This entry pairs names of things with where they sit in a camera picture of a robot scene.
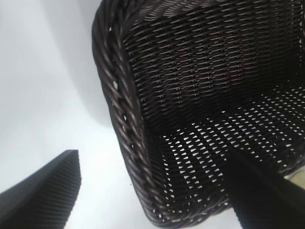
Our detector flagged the dark brown wicker basket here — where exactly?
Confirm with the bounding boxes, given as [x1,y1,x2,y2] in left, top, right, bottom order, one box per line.
[91,0,305,227]

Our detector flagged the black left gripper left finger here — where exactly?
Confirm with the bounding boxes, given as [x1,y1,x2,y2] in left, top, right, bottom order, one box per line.
[0,149,81,229]

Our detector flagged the pale yellow egg yolk pastry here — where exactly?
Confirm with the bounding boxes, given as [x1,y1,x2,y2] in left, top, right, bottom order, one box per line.
[285,171,305,188]

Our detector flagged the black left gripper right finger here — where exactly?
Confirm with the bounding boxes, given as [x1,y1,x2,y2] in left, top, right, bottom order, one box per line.
[224,143,305,229]

